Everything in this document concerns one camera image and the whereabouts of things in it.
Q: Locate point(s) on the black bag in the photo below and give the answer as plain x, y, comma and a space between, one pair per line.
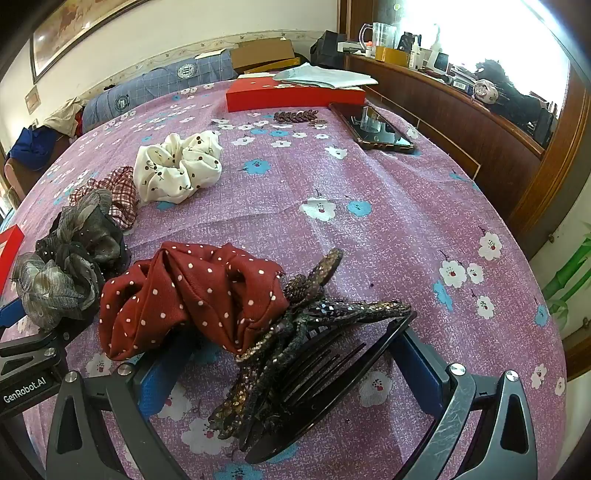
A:
324, 52

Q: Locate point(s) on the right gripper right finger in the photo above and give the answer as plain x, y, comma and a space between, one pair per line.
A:
490, 413

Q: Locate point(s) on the red polka dot scrunchie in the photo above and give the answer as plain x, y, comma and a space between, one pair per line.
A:
229, 295

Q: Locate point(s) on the grey organza scrunchie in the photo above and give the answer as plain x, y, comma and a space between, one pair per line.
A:
64, 276

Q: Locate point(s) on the red tray box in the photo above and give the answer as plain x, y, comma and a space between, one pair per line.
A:
10, 242

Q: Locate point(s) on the red box lid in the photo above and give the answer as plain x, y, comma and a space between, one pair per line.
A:
265, 93

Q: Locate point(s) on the dark red hair clip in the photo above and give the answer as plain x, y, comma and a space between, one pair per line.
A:
309, 117

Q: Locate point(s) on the brown cardboard box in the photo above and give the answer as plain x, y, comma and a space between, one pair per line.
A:
263, 55

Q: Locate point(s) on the purple floral bedspread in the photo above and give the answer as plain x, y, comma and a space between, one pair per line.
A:
414, 227

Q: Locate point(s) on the clear measuring jug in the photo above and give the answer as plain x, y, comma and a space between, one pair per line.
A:
383, 34

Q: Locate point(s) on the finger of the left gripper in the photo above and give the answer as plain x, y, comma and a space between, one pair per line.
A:
11, 313

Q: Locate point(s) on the blue jacket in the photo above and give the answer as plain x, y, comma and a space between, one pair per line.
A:
34, 147

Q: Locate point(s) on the red plaid scrunchie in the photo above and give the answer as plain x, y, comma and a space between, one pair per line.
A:
124, 196

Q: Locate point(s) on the framed wall picture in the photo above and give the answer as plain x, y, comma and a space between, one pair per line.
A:
70, 23

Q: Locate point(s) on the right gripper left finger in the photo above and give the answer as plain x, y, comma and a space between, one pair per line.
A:
79, 445

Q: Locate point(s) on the sequined black hair claw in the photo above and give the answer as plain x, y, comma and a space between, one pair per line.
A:
294, 375

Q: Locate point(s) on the wooden headboard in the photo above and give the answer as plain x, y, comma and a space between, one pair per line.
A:
531, 187

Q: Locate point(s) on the folded white paper sheets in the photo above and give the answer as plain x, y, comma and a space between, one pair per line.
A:
307, 74

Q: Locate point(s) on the white cherry print scrunchie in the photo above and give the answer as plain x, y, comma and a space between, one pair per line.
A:
177, 168

